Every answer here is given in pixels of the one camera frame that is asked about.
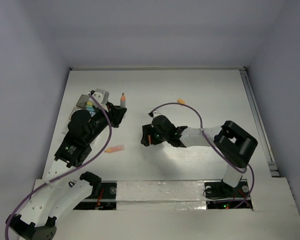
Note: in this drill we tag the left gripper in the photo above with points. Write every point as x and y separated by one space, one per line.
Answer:
115 114

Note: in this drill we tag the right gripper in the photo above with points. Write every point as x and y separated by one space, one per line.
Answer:
148 129

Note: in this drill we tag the grey-orange pencil-shaped highlighter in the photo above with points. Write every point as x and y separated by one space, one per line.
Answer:
123 101

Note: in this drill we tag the blue pencil-shaped highlighter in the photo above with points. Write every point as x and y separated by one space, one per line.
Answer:
90 109

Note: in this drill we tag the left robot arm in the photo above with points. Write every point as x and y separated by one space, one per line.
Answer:
40 212

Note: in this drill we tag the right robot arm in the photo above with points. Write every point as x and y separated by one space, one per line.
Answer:
231 142

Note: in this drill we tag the orange-yellow cap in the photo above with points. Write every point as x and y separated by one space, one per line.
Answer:
181 101

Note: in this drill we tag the grey smoked plastic bin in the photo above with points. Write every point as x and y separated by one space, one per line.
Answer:
82 101

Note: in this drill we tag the orange pencil-shaped highlighter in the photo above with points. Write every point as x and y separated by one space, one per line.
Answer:
114 149

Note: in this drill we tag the clear plastic bin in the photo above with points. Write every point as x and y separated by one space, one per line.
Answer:
65 128

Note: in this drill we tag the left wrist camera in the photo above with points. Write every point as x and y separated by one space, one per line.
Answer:
100 95

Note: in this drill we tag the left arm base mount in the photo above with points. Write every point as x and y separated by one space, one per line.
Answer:
105 199

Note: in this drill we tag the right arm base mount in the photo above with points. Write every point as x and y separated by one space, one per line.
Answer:
220 196

